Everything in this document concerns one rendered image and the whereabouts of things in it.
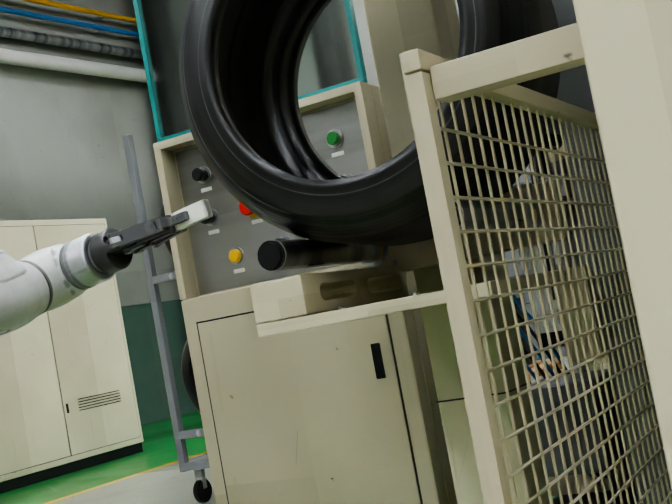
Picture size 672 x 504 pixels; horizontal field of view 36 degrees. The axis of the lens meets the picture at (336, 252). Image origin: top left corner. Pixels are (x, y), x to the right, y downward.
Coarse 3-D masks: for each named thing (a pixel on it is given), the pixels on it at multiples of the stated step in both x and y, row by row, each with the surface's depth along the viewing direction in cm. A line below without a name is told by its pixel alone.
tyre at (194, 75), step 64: (192, 0) 158; (256, 0) 175; (320, 0) 177; (512, 0) 139; (192, 64) 156; (256, 64) 179; (192, 128) 159; (256, 128) 178; (512, 128) 142; (256, 192) 152; (320, 192) 147; (384, 192) 143
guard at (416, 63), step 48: (432, 96) 87; (480, 96) 103; (528, 96) 112; (432, 144) 86; (480, 144) 99; (528, 144) 112; (576, 144) 131; (432, 192) 86; (480, 192) 96; (528, 192) 109; (528, 240) 106; (576, 240) 122; (528, 288) 103; (480, 336) 88; (528, 336) 100; (576, 336) 113; (480, 384) 84; (528, 384) 97; (576, 384) 110; (624, 384) 129; (480, 432) 84; (528, 432) 94; (576, 432) 107; (480, 480) 85; (576, 480) 104; (624, 480) 120
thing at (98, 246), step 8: (104, 232) 179; (112, 232) 180; (96, 240) 179; (104, 240) 179; (96, 248) 178; (104, 248) 177; (120, 248) 176; (96, 256) 178; (104, 256) 177; (112, 256) 178; (120, 256) 180; (128, 256) 182; (96, 264) 179; (104, 264) 178; (112, 264) 178; (120, 264) 179; (128, 264) 181; (104, 272) 180; (112, 272) 181
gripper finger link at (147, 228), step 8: (160, 216) 172; (136, 224) 173; (144, 224) 172; (152, 224) 172; (120, 232) 173; (128, 232) 173; (136, 232) 173; (144, 232) 172; (152, 232) 172; (128, 240) 173; (136, 240) 173; (112, 248) 174
